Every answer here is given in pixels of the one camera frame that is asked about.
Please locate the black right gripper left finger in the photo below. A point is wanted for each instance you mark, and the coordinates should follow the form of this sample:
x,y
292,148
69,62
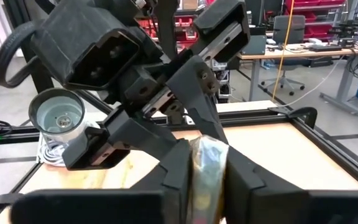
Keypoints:
x,y
154,199

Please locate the white cylindrical cup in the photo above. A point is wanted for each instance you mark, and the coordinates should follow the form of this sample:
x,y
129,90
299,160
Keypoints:
x,y
57,115

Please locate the yellow snack packet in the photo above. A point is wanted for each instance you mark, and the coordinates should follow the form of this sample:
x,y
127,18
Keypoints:
x,y
208,174

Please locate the grey box on desk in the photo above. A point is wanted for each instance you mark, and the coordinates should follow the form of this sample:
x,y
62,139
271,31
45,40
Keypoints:
x,y
253,45

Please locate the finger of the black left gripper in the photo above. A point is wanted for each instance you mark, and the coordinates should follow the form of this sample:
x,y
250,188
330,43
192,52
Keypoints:
x,y
141,133
197,87

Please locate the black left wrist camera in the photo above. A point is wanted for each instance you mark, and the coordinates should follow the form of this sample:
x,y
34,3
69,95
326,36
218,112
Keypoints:
x,y
82,40

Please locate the grey office chair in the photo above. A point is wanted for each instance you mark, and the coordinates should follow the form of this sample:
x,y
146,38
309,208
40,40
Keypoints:
x,y
291,31

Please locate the black keyboard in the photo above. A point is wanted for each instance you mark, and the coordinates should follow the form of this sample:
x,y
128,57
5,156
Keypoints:
x,y
325,48

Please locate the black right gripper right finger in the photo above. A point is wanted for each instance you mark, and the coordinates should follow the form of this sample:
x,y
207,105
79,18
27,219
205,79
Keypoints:
x,y
259,202

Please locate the wooden desk grey legs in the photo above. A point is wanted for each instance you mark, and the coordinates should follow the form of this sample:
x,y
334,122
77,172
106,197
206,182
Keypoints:
x,y
297,53

